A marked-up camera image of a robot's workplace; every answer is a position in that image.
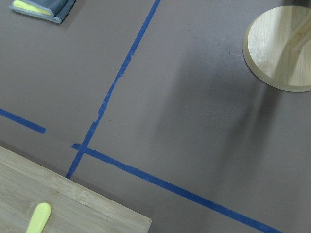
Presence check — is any bamboo cutting board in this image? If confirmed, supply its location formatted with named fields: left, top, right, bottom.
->
left=0, top=147, right=152, bottom=233

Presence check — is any yellow plastic knife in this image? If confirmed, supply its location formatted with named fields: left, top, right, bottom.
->
left=26, top=202, right=52, bottom=233

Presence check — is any grey folded cloth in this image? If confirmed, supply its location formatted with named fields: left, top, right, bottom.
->
left=10, top=0, right=76, bottom=24

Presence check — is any wooden mug tree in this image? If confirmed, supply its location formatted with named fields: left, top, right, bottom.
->
left=243, top=5, right=311, bottom=92

